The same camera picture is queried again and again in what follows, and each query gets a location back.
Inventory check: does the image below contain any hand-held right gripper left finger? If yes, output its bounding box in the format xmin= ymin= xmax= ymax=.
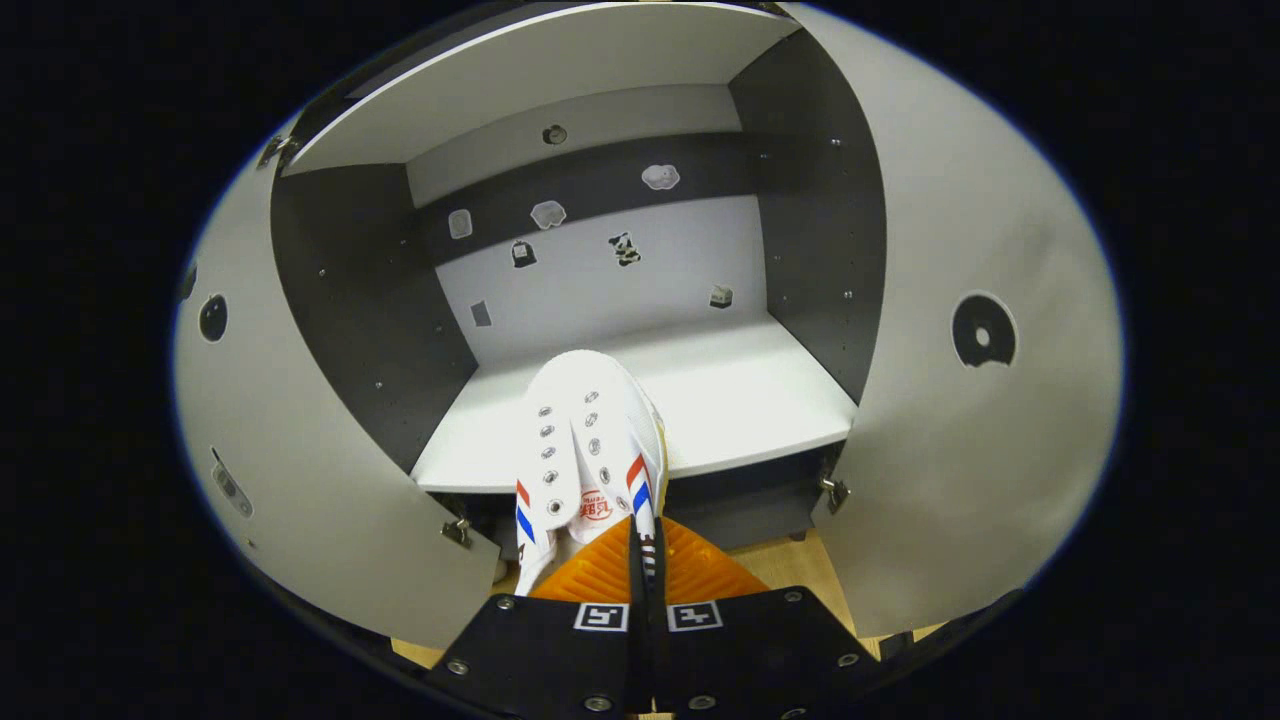
xmin=425 ymin=515 xmax=641 ymax=717

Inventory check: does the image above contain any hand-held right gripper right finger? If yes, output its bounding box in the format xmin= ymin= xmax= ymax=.
xmin=640 ymin=515 xmax=886 ymax=719

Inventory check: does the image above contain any white cabinet door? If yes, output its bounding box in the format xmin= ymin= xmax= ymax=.
xmin=780 ymin=2 xmax=1126 ymax=641
xmin=172 ymin=110 xmax=501 ymax=651

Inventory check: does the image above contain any white shoe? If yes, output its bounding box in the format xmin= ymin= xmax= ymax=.
xmin=513 ymin=349 xmax=669 ymax=598

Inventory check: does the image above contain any white shoe cabinet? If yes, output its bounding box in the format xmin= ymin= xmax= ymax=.
xmin=268 ymin=0 xmax=889 ymax=551

